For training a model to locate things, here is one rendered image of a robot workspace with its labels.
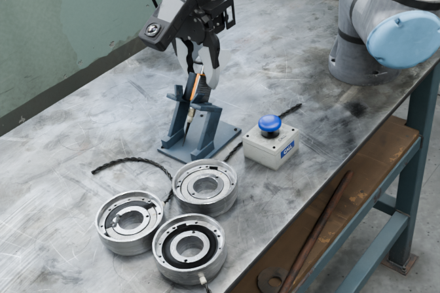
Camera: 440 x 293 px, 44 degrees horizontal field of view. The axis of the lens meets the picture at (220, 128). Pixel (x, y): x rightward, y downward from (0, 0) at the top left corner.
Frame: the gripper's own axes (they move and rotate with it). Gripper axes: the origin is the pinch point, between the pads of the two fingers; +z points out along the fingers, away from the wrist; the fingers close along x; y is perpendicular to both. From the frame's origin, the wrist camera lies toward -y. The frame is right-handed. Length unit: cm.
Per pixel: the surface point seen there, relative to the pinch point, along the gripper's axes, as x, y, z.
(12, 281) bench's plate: 2.5, -42.1, 11.9
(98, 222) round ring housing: -2.5, -28.5, 8.5
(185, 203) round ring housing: -11.3, -18.3, 8.4
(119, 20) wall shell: 147, 96, 67
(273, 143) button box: -15.3, -0.2, 7.4
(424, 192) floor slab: -16, 87, 92
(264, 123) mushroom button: -13.2, 0.5, 4.6
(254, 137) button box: -11.7, -0.6, 7.4
